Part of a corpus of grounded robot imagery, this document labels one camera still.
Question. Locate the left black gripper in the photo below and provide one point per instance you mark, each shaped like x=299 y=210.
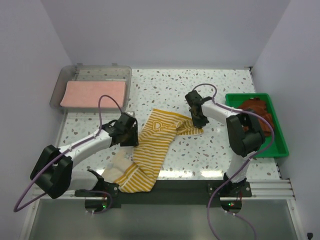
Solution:
x=133 y=141

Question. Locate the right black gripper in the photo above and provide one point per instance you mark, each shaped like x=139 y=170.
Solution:
x=199 y=124

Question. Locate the yellow white striped towel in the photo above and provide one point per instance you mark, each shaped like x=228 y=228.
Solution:
x=138 y=168

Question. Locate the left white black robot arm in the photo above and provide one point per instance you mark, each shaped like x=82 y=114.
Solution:
x=54 y=171

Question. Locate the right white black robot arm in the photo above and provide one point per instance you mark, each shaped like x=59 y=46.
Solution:
x=245 y=136

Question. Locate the folded pink towel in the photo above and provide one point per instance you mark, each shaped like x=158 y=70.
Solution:
x=86 y=94

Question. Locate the clear grey plastic bin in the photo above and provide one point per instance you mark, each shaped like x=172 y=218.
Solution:
x=82 y=72

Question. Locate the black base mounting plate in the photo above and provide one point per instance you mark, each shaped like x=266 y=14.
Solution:
x=164 y=192

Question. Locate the aluminium rail frame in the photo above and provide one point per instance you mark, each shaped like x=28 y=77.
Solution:
x=262 y=211

